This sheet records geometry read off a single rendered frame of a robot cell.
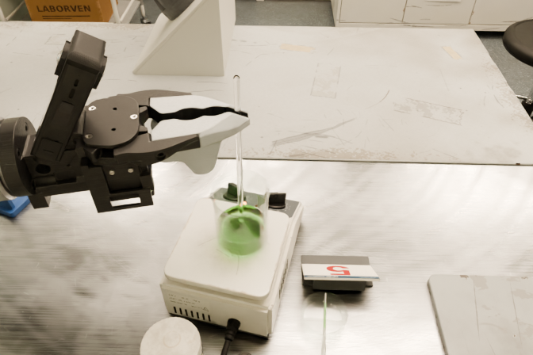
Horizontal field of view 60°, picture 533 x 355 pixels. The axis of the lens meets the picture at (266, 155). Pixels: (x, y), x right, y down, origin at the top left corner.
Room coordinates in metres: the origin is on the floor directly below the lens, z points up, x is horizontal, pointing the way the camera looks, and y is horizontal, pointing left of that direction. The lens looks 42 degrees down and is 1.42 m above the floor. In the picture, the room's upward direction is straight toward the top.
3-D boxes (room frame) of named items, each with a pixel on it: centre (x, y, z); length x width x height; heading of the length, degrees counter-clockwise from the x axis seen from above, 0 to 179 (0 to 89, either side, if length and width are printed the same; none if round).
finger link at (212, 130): (0.32, 0.06, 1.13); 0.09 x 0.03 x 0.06; 100
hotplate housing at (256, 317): (0.35, 0.04, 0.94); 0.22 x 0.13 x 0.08; 166
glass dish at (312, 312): (0.28, -0.07, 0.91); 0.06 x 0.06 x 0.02
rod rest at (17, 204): (0.49, 0.36, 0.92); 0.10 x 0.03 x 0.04; 157
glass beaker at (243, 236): (0.33, 0.03, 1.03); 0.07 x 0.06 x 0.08; 170
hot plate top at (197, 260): (0.33, 0.04, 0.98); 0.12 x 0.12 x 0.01; 76
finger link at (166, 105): (0.36, 0.07, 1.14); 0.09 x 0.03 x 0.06; 103
